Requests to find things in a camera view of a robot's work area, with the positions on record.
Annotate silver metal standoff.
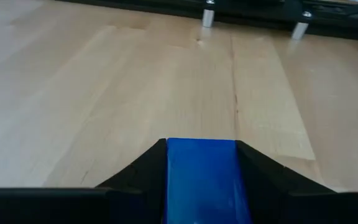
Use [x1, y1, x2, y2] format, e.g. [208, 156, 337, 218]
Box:
[291, 11, 313, 40]
[201, 0, 216, 28]

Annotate blue rectangular box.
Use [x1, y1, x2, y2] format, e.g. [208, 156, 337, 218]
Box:
[163, 138, 254, 224]

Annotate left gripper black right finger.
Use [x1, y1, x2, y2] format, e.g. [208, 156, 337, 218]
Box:
[234, 140, 337, 224]

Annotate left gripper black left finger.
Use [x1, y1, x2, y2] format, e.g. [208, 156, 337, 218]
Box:
[94, 138, 168, 224]

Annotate black aluminium table frame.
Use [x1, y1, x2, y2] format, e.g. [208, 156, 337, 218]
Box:
[56, 0, 358, 43]

